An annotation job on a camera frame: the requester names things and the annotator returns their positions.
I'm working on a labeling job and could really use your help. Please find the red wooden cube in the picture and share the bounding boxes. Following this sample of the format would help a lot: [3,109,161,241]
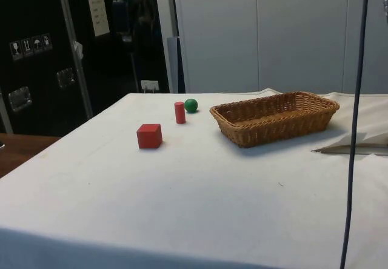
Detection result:
[136,123,164,150]

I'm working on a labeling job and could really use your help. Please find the red wooden cylinder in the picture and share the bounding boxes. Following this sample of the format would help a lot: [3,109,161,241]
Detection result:
[173,101,187,125]

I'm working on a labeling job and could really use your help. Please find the brown wicker basket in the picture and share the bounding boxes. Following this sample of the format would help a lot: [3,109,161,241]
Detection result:
[209,91,341,149]

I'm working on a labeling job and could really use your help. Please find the green ball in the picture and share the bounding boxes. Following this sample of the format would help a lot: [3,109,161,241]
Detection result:
[184,98,199,114]

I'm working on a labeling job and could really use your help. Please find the pale grey lockers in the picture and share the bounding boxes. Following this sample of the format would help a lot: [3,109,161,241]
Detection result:
[171,0,388,95]

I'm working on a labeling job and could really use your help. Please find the black cabinet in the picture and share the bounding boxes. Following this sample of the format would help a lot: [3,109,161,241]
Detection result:
[0,0,171,136]

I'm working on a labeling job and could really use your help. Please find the black cable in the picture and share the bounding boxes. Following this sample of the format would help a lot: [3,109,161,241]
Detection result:
[339,0,371,269]

